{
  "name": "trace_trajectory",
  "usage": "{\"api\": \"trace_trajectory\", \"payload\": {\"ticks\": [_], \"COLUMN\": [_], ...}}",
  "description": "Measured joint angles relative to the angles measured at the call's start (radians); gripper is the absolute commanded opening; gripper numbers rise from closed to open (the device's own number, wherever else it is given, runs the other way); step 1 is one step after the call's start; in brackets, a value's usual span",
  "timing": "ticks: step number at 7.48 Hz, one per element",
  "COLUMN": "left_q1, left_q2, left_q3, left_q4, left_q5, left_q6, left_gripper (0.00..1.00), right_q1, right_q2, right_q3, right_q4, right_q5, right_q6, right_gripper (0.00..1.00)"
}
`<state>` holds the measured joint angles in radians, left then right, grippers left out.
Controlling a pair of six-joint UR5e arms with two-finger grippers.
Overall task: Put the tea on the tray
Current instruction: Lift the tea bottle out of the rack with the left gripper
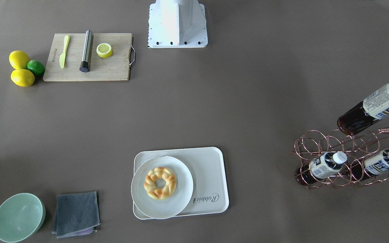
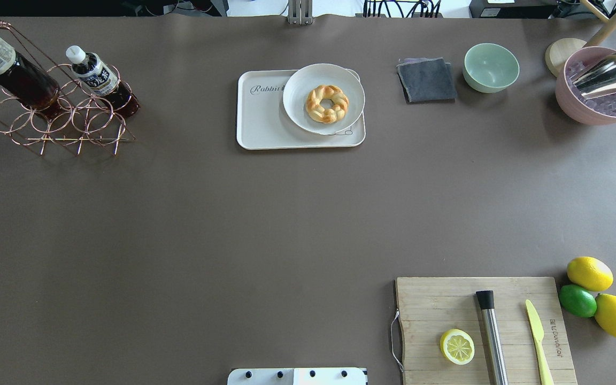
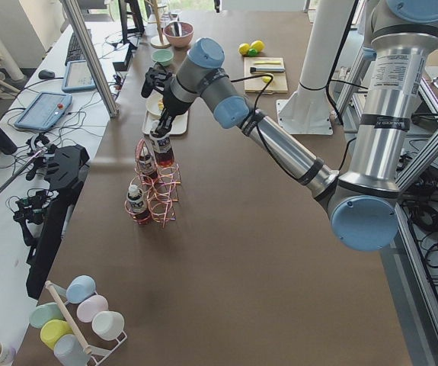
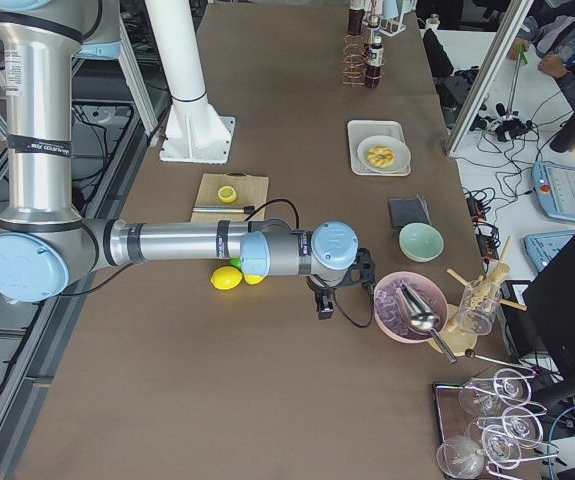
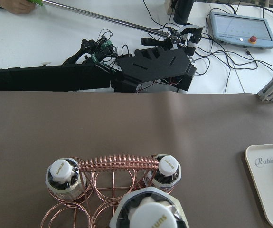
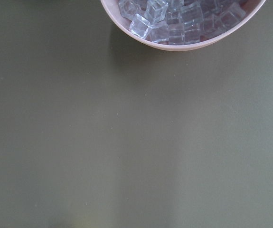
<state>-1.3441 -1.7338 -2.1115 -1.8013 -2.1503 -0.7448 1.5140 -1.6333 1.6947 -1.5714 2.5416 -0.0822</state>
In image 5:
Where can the white serving tray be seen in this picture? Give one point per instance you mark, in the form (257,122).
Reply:
(259,159)

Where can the blue teach pendant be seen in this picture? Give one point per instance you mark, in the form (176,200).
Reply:
(241,30)

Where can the copper wire bottle rack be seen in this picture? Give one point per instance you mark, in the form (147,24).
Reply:
(108,178)

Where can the tea bottle in rack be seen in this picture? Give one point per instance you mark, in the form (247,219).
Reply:
(64,181)
(167,174)

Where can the long metal rod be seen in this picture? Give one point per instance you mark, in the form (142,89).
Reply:
(106,18)

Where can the person at desk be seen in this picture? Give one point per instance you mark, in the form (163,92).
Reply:
(17,6)

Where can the black thermos bottle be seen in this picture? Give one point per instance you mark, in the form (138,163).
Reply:
(182,10)

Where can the tea bottle white cap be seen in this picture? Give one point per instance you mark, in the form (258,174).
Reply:
(149,208)

